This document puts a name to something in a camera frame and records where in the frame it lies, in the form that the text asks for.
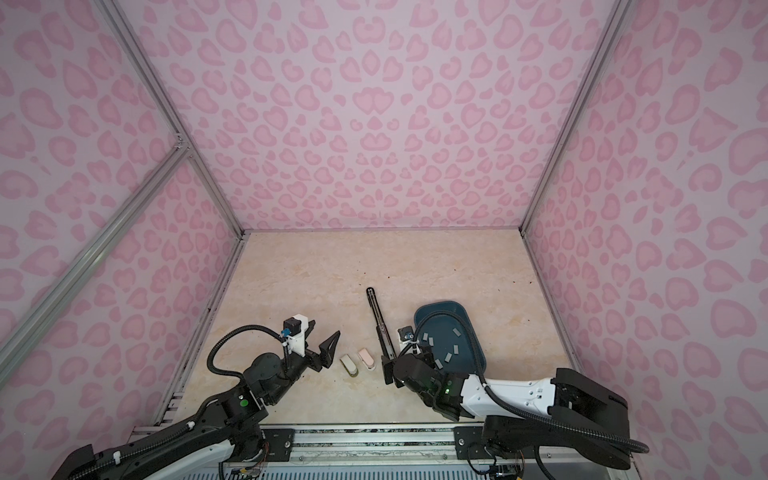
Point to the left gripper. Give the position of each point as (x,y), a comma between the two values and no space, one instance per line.
(326,356)

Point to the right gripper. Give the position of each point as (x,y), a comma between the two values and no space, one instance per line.
(394,369)

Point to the beige small stapler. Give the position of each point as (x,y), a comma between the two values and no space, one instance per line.
(349,365)

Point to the pink small stapler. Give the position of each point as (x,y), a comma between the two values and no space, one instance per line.
(367,359)

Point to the black stapler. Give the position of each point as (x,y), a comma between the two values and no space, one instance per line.
(386,344)

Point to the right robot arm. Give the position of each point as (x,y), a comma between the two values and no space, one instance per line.
(568,410)

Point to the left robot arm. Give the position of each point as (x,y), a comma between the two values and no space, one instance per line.
(226,425)

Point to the teal plastic tray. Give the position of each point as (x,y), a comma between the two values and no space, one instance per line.
(438,319)

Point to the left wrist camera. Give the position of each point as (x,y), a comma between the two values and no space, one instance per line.
(295,331)

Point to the aluminium front rail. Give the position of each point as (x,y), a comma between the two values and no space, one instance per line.
(404,451)

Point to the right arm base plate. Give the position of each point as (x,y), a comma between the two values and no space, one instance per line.
(469,443)

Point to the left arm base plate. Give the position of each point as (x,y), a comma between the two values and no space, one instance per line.
(276,444)

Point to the aluminium diagonal frame bar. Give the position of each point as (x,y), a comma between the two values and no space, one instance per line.
(41,317)

